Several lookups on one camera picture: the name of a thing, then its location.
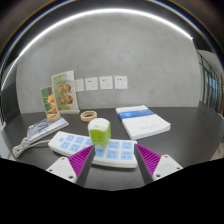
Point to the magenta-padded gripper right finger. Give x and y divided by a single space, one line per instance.
150 161

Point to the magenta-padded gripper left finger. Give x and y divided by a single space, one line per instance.
78 161

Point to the green and white charger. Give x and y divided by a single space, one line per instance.
99 131

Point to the white power strip blue sockets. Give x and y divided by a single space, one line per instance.
120 155

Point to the plain white booklet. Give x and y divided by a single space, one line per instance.
146 126

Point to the grey printed magazine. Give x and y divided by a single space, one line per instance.
45 128

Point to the beige tape roll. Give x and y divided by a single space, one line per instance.
53 117
88 114

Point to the small orange sign card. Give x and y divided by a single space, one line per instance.
48 100

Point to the tall green menu sign stand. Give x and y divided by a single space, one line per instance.
65 91

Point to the ceiling light strip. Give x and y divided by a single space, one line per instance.
100 12

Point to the white blank wall plate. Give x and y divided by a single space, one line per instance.
79 85

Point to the white wall socket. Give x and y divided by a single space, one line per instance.
91 84
106 82
120 82

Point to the glass partition with dark frame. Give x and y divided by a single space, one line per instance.
210 86

